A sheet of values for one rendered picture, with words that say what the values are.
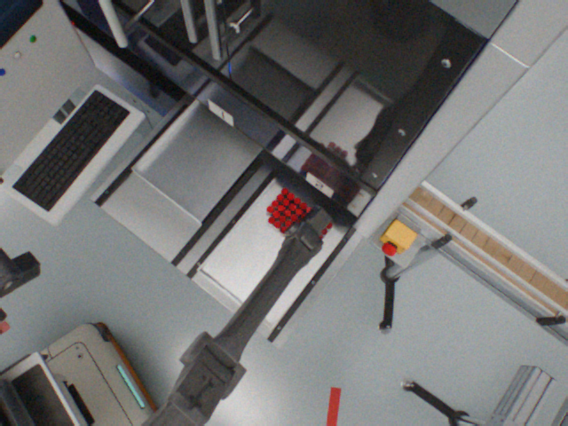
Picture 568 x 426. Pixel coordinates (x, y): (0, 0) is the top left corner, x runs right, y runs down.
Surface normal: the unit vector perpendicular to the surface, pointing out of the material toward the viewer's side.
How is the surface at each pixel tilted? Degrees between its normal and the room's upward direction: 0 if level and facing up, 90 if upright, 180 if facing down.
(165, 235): 0
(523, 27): 90
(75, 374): 0
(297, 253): 31
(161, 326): 0
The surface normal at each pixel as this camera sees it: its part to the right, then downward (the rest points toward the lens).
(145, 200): 0.04, -0.26
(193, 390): 0.63, -0.53
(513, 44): -0.61, 0.76
